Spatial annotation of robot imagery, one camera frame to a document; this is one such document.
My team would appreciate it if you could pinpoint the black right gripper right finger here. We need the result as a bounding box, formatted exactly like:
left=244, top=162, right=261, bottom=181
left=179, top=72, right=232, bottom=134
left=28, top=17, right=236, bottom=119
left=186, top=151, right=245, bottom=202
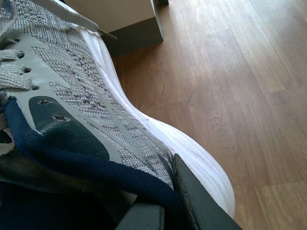
left=172, top=154, right=241, bottom=230

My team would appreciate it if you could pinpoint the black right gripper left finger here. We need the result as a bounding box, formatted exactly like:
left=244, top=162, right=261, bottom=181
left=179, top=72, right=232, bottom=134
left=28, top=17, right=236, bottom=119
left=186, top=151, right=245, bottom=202
left=116, top=203, right=165, bottom=230

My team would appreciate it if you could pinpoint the grey knit sneaker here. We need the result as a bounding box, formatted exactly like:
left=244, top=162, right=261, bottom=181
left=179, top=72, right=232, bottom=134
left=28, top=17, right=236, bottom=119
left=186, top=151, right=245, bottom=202
left=0, top=0, right=235, bottom=230

